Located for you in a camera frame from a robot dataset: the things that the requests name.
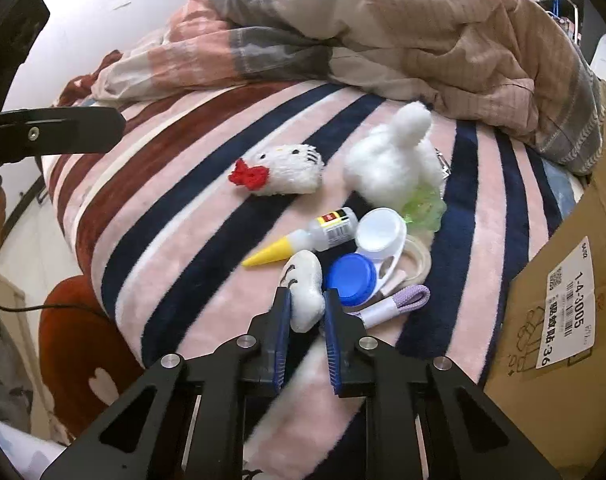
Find glue bottle yellow tip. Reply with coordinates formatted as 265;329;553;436
242;207;358;268

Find white kitty plush head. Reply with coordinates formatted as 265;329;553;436
228;144;325;196

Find cardboard box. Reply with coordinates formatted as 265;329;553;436
482;79;606;480

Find white fluffy bunny plush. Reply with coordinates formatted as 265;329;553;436
343;101;444;211

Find purple white strap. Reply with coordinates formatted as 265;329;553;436
347;283;432;330

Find pink grey patchwork duvet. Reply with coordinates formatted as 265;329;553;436
58;0;606;176

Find white blue contact lens case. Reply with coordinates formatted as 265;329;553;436
325;207;407;308

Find white tape roll dispenser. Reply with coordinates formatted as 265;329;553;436
380;235;432;296

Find striped fleece blanket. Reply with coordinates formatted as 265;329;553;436
43;81;577;382

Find red heart cushion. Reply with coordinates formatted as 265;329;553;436
38;275;144;444

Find green translucent plastic toy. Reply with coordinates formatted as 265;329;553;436
401;184;447;233

